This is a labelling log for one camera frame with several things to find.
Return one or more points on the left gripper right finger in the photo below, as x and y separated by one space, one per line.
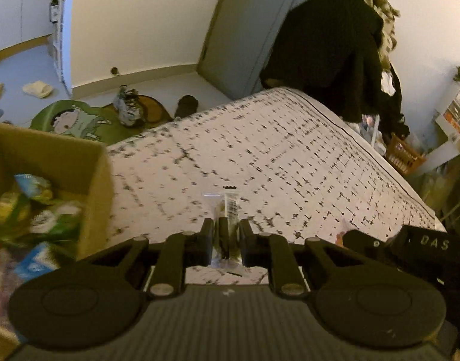
272 252

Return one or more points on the white kitchen cabinet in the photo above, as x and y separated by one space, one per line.
25 24

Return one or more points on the black coat on chair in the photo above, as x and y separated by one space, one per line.
328 49

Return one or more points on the orange plastic basket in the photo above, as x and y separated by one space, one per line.
402 156

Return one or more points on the blue snack packet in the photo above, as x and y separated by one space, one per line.
38 262

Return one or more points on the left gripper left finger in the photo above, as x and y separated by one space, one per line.
170 259

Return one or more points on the patterned white bed blanket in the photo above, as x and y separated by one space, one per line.
298 171

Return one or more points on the cardboard box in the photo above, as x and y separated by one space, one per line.
55 189

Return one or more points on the grey door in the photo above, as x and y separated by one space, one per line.
238 43

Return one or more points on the green cartoon rug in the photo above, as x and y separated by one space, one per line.
80 120

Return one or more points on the clear black snack stick packet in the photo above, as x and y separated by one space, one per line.
224 206

